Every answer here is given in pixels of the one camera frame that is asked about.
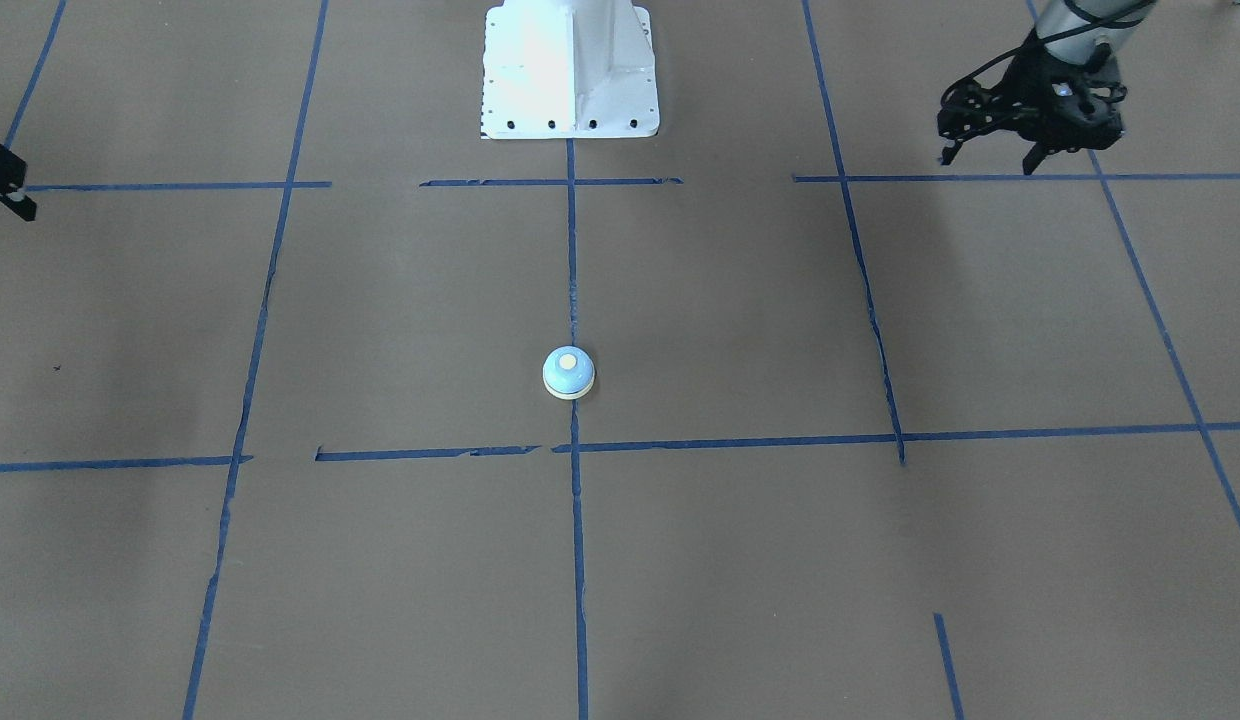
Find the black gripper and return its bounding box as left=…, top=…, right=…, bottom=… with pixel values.
left=1011, top=45, right=1126, bottom=176

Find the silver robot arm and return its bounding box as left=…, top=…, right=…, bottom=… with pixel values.
left=1001, top=1, right=1154, bottom=176

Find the black camera cable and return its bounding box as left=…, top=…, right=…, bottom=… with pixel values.
left=937, top=0, right=1156, bottom=112

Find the white camera pillar with base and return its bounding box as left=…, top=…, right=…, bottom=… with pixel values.
left=480, top=1, right=661, bottom=141

